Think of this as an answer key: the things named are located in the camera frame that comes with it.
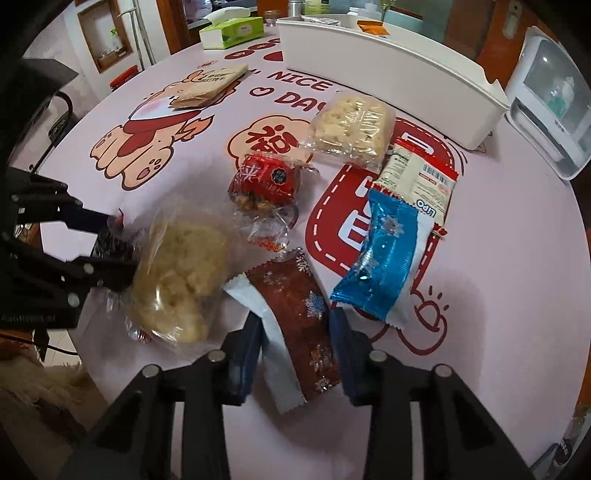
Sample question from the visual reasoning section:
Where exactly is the white countertop storage cabinet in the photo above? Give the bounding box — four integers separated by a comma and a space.
505, 25, 591, 182

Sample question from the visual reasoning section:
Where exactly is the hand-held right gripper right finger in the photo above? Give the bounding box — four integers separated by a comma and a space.
329, 308, 536, 480

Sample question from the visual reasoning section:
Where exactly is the red snack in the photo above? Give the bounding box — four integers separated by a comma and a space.
228, 154, 319, 252

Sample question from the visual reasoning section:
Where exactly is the red lidded container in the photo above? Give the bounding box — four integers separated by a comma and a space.
110, 65, 139, 90

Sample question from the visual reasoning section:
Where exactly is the beige fuzzy cloth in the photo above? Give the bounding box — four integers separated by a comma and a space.
0, 355, 107, 462

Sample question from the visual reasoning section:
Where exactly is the orange and white snack packet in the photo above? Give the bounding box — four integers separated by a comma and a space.
356, 19, 391, 37

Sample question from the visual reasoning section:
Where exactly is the brown snowflake snack packet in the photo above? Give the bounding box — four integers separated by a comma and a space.
223, 249, 345, 414

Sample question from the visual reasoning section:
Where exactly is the green tissue box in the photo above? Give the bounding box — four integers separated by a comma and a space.
198, 16, 265, 51

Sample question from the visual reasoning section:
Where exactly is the white red-edged snack packet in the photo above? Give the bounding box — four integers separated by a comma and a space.
365, 141, 460, 238

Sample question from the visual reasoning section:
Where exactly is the wooden framed wall niche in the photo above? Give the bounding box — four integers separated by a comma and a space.
76, 0, 132, 75

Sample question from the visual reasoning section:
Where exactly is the glass sliding door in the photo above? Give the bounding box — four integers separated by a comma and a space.
379, 0, 541, 70

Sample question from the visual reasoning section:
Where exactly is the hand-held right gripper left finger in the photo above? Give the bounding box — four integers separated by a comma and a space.
60, 315, 265, 480

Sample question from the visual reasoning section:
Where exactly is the clear rice crisp bar packet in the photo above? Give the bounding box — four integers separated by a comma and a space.
300, 92, 397, 169

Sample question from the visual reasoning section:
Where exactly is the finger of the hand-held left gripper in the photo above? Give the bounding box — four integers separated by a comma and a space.
11, 175, 124, 235
14, 244, 140, 302

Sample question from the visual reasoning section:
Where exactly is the white plastic storage box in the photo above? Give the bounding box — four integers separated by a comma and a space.
276, 13, 512, 151

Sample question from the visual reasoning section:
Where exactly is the beige cracker packet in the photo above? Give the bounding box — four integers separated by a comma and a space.
168, 65, 250, 110

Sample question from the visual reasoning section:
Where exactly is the blue snowflake snack packet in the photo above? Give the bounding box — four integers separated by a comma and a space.
330, 187, 439, 326

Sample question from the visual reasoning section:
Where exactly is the clear pale rice cake packet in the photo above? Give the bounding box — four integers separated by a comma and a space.
90, 203, 236, 352

